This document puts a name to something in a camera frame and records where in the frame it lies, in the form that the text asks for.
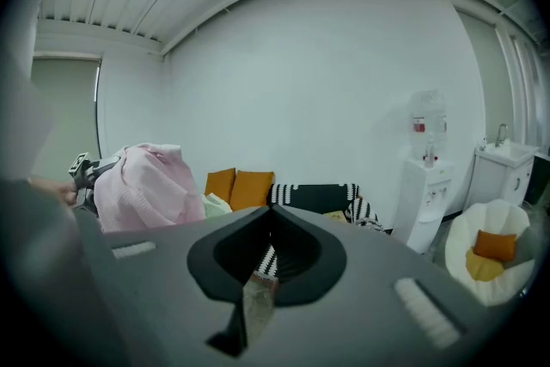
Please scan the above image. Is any black white striped sofa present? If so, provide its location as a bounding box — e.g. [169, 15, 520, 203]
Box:
[204, 183, 382, 284]

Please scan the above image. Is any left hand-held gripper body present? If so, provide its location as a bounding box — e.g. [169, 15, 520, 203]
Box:
[68, 151, 122, 211]

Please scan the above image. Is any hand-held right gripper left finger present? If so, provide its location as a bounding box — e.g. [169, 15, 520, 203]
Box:
[73, 204, 276, 367]

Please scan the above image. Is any person's white shirt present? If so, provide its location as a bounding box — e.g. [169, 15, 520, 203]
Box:
[0, 0, 87, 358]

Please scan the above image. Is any person's left hand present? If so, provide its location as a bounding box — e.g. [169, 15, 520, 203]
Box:
[28, 177, 79, 206]

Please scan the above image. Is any metal faucet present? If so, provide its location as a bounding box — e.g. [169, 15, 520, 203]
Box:
[493, 123, 510, 148]

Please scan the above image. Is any yellow cushion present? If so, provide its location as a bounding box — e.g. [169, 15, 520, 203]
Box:
[466, 248, 506, 283]

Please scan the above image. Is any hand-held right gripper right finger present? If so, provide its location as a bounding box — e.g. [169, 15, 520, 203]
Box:
[257, 204, 519, 367]

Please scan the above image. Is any white water dispenser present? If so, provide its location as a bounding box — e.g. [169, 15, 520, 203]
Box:
[391, 156, 455, 254]

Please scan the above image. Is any white sink cabinet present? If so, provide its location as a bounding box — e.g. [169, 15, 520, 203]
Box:
[461, 144, 541, 214]

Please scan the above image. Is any pink cloth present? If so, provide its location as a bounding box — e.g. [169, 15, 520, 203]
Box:
[93, 143, 207, 233]

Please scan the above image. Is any clear water jug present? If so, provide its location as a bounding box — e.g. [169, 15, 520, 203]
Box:
[407, 89, 449, 162]

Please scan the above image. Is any small orange cushion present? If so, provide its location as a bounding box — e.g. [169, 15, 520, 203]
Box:
[474, 229, 518, 263]

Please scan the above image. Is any green white fleece blanket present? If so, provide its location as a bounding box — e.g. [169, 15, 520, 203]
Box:
[201, 192, 234, 220]

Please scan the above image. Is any grey window blind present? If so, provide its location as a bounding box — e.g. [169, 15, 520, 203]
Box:
[32, 55, 102, 181]

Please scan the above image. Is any white petal beanbag chair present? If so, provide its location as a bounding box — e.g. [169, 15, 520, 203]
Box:
[444, 199, 538, 307]

